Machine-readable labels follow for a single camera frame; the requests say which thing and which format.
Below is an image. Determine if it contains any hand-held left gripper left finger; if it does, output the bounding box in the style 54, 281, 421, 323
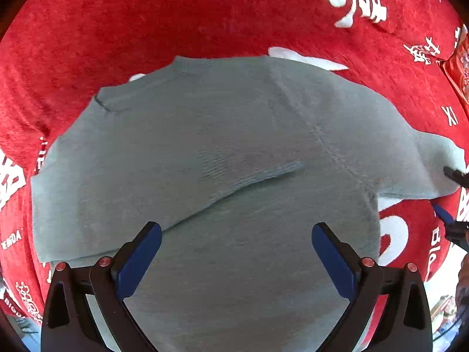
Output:
40, 221, 164, 352

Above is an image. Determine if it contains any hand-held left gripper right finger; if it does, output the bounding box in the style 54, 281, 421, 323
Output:
311, 222, 435, 352

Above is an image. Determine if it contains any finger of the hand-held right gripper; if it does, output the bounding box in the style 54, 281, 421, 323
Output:
431, 201, 469, 253
443, 166, 469, 187

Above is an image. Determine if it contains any grey knit sweater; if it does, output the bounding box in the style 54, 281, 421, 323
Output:
31, 55, 468, 352

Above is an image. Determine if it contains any red printed blanket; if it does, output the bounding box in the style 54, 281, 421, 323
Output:
0, 0, 469, 349

